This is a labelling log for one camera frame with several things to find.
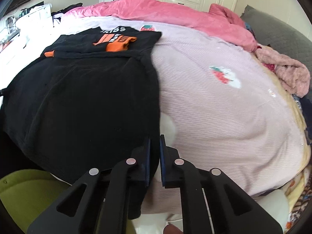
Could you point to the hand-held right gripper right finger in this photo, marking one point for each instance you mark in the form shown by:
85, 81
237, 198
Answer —
163, 162

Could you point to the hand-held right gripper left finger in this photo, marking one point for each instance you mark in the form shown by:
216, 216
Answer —
146, 162

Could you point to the black long-sleeved sweater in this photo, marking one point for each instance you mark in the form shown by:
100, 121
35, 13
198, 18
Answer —
85, 102

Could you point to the pile of dark clothes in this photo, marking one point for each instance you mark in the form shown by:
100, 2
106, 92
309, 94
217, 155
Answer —
69, 8

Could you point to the light pink strawberry bed sheet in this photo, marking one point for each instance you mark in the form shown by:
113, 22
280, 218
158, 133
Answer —
219, 114

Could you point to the green stool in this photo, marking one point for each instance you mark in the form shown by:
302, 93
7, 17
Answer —
36, 195

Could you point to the yellow patterned blanket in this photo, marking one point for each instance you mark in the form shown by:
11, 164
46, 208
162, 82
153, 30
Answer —
298, 199

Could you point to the pink duvet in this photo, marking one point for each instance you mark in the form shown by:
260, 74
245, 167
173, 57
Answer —
170, 12

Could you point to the pink fuzzy cloth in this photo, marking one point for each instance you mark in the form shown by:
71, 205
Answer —
287, 70

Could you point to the white dresser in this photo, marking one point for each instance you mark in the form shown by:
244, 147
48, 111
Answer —
36, 13

